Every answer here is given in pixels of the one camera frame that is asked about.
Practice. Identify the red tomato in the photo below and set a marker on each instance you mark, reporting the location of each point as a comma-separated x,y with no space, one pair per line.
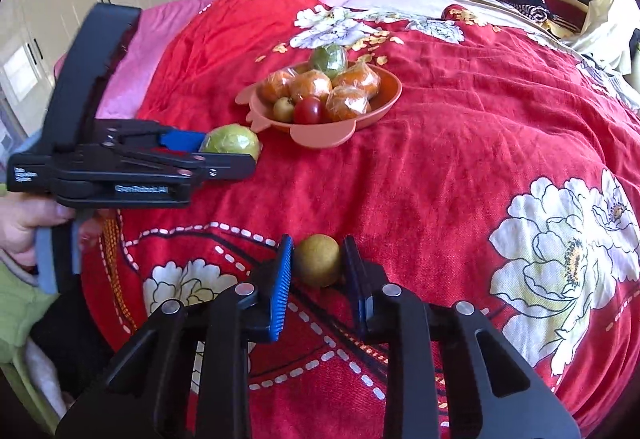
307,110

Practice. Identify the person's black trousers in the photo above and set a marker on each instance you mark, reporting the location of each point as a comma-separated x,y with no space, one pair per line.
70,339

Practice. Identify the pink quilt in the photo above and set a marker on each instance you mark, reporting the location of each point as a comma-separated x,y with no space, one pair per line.
160,34

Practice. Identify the small brown pear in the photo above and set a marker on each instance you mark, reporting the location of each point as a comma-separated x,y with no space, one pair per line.
282,108
317,260

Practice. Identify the pink plastic bowl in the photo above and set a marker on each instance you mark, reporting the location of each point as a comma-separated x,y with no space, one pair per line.
325,134

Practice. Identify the orange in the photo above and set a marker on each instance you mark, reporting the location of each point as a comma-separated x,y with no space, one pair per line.
357,79
347,103
274,86
310,86

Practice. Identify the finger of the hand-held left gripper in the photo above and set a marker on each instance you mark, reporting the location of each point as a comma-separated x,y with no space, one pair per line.
230,167
182,141

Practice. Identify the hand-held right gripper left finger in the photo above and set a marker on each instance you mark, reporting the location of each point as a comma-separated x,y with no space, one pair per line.
280,289

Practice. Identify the red floral blanket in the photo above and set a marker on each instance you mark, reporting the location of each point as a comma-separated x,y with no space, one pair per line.
450,144

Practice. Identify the cream curtain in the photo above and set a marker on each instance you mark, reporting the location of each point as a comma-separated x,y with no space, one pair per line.
610,19

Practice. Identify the green citrus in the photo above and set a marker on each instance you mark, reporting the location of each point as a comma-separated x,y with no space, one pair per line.
327,59
230,139

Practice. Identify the grey white crumpled cloth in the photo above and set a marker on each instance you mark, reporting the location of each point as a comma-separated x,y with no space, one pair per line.
615,84

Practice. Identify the person's left hand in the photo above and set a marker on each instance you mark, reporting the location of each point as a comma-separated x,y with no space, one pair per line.
20,224

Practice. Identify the person's green top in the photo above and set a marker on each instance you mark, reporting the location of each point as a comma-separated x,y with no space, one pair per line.
20,314

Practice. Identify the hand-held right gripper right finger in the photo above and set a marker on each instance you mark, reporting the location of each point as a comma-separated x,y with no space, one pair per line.
357,289

